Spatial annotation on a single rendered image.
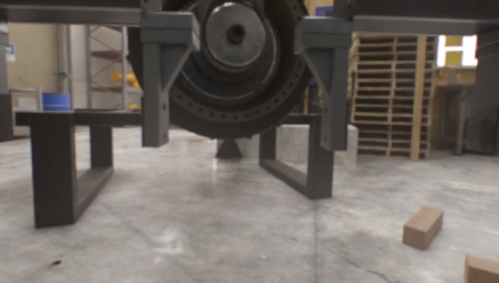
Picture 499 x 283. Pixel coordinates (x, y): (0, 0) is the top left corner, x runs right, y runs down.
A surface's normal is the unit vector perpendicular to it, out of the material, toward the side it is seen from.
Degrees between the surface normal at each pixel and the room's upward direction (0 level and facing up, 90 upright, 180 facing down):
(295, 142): 90
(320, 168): 90
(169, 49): 90
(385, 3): 90
